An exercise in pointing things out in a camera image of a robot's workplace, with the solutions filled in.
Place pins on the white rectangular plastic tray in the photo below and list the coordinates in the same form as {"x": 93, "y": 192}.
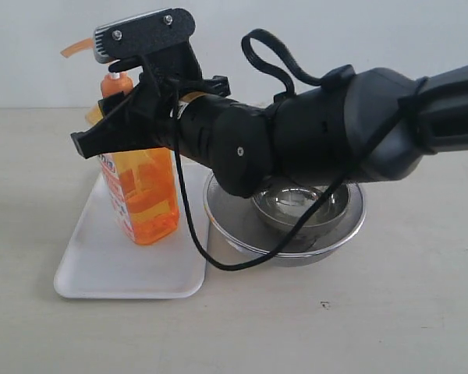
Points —
{"x": 100, "y": 262}

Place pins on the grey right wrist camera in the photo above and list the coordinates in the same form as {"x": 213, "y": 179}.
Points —
{"x": 142, "y": 34}

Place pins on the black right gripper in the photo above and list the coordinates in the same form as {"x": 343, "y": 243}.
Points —
{"x": 139, "y": 120}

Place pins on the large steel mesh basin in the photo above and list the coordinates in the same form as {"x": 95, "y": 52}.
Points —
{"x": 241, "y": 227}

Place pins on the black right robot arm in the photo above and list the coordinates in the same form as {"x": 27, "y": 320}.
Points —
{"x": 372, "y": 126}

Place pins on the orange pump soap bottle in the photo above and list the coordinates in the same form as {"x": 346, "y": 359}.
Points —
{"x": 142, "y": 189}

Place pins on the small stainless steel bowl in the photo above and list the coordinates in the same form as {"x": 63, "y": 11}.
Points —
{"x": 281, "y": 207}

